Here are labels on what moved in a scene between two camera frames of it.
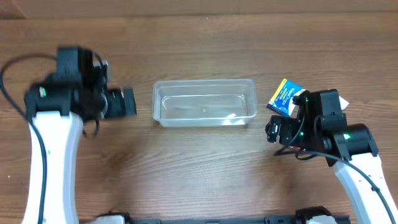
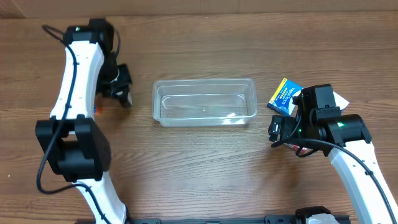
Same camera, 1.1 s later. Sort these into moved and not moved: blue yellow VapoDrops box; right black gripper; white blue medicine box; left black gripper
Moved: left black gripper
Not moved: right black gripper; white blue medicine box; blue yellow VapoDrops box
